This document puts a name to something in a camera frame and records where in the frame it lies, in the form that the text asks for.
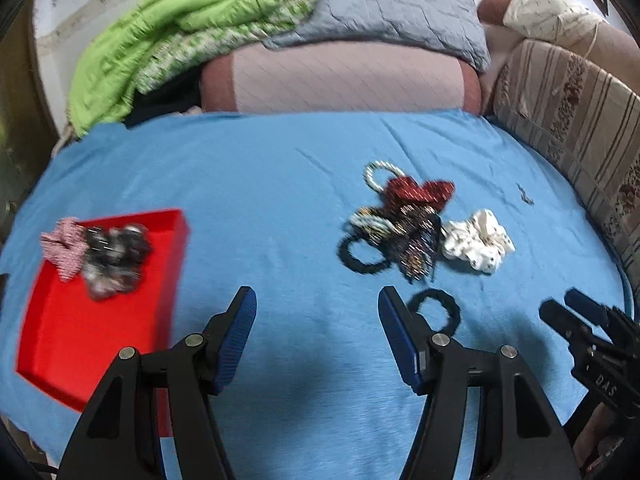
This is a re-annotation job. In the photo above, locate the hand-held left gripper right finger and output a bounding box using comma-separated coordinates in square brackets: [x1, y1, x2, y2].
[377, 285, 583, 480]

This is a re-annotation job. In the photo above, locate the white cord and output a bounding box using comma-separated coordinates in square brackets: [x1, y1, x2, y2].
[52, 124, 77, 157]

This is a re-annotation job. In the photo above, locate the leopard print scrunchie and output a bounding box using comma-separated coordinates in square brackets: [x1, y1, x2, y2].
[370, 207, 401, 241]

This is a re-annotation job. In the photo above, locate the white beaded hair ring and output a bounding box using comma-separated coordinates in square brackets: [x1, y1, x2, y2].
[363, 160, 403, 194]

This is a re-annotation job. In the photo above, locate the pale pink cloth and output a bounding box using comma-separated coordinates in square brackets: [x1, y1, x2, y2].
[484, 24, 522, 88]

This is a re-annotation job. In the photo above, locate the pink bolster pillow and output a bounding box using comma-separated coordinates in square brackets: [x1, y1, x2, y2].
[200, 42, 483, 116]

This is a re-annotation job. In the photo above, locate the white polka dot scrunchie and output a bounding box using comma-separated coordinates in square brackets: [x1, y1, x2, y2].
[441, 208, 516, 275]

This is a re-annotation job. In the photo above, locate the green quilted blanket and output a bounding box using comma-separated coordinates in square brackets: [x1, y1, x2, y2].
[67, 0, 328, 136]

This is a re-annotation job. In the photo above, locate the red plastic tray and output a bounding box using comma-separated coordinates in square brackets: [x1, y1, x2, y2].
[16, 208, 192, 413]

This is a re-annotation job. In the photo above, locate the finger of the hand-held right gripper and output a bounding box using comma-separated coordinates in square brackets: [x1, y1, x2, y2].
[564, 287, 632, 343]
[539, 300, 603, 361]

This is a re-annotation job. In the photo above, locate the grey quilted pillow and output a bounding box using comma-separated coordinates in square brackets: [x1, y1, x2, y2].
[262, 0, 493, 73]

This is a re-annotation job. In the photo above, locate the black hair tie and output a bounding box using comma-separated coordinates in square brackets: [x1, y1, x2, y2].
[407, 288, 462, 336]
[337, 232, 396, 276]

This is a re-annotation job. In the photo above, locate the dark grey scrunchie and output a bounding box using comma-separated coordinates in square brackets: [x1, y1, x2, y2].
[80, 225, 153, 302]

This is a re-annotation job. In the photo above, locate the blue bed sheet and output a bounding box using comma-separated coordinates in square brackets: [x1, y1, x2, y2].
[0, 110, 631, 480]

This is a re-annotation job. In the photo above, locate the black cloth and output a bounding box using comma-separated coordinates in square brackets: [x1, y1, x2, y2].
[122, 67, 206, 128]

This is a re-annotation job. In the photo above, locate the striped floral mattress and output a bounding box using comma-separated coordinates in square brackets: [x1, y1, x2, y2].
[492, 40, 640, 281]

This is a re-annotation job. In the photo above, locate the brown bolster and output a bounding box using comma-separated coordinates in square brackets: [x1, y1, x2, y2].
[477, 0, 640, 98]

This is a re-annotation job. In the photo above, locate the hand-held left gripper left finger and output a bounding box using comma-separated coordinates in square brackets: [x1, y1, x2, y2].
[59, 286, 258, 480]

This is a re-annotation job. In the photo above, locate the pink striped scrunchie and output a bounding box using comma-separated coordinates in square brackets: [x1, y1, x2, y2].
[40, 216, 88, 282]

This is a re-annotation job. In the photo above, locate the red glitter bow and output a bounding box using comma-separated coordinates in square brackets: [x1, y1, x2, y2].
[382, 176, 456, 216]

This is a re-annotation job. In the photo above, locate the dark beaded bow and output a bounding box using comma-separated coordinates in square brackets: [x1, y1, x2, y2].
[385, 205, 443, 286]

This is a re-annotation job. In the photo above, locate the white tied cloth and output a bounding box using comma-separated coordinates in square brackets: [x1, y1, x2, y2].
[502, 0, 608, 46]

